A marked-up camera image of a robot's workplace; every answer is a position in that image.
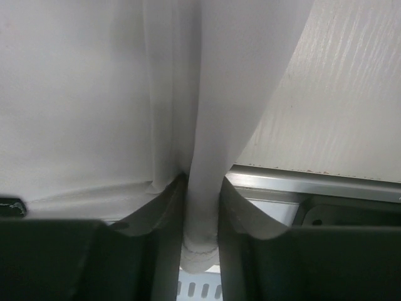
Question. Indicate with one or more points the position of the white slotted cable duct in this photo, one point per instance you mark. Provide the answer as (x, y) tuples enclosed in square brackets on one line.
[(200, 286)]

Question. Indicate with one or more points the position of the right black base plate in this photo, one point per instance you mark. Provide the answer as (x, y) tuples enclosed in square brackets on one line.
[(318, 210)]

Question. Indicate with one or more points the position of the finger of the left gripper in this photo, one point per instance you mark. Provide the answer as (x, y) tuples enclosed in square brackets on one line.
[(12, 208)]

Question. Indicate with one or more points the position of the aluminium mounting rail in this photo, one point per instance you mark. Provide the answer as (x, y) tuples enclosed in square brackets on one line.
[(279, 193)]

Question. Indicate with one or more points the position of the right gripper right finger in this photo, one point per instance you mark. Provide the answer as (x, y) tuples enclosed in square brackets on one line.
[(263, 259)]

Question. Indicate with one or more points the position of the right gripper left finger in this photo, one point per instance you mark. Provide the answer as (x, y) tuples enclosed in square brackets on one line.
[(136, 258)]

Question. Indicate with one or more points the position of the white t-shirt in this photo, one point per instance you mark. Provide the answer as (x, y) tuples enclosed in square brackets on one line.
[(104, 103)]

